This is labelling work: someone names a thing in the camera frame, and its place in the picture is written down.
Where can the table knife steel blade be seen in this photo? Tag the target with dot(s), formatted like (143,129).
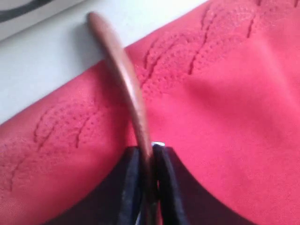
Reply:
(158,143)

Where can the red cloth table mat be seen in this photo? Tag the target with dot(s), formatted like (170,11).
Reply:
(221,86)

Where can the brown wooden spoon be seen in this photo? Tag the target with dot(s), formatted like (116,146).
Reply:
(125,72)

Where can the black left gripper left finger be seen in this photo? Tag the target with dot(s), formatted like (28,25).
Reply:
(117,200)

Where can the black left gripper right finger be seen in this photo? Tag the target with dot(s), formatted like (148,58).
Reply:
(183,200)

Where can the cream plastic bin black circle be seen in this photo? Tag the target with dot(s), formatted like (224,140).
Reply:
(17,15)

